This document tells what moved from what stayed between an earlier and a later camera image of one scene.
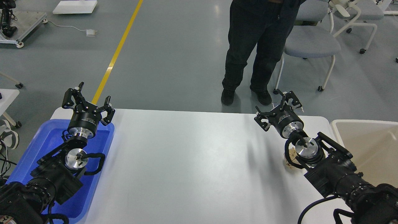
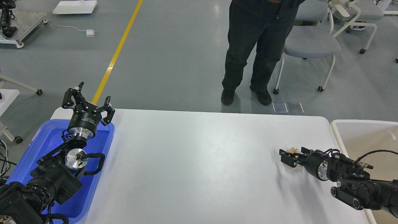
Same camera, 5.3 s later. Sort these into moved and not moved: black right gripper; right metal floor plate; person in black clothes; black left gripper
Moved: black right gripper
Not moved: black left gripper; right metal floor plate; person in black clothes
